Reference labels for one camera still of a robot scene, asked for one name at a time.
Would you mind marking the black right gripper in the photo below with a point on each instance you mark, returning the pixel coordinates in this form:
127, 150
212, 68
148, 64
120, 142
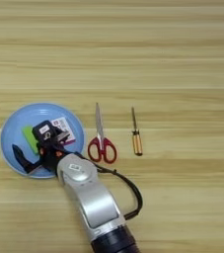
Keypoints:
51, 158

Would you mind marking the green rectangular eraser block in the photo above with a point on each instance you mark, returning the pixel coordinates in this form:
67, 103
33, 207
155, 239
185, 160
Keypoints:
28, 136

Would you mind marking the white pink printed eraser box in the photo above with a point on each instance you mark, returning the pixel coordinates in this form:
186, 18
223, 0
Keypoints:
65, 126

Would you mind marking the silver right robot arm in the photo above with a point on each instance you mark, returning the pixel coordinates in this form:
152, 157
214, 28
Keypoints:
90, 201

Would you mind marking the small black box white label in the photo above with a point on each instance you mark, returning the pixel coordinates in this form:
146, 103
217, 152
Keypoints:
44, 130

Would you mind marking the blue round plate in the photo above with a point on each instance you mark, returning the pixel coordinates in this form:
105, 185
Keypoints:
18, 131

